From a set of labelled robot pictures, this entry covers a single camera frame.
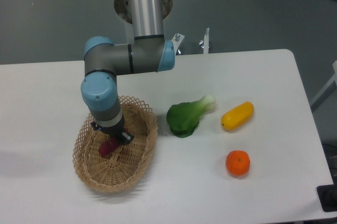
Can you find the white metal frame bracket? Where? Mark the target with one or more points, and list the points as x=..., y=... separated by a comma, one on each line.
x=179, y=42

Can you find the white furniture leg at right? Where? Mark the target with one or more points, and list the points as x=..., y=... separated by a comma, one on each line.
x=328, y=88

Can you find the yellow mango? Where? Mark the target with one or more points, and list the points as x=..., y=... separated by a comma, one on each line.
x=238, y=116

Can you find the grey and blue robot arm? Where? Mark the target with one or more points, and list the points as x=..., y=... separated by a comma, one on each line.
x=104, y=61

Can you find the black box at table edge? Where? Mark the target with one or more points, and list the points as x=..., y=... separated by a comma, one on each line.
x=327, y=197

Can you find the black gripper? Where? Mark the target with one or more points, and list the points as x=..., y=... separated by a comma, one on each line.
x=116, y=131

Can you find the orange tangerine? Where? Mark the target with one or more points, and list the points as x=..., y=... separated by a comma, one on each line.
x=238, y=162

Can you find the woven wicker basket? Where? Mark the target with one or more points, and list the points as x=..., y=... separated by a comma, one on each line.
x=125, y=166

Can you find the green bok choy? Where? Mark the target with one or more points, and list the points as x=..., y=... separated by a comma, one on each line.
x=184, y=118

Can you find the purple sweet potato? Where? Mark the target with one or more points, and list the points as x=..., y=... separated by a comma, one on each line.
x=112, y=144

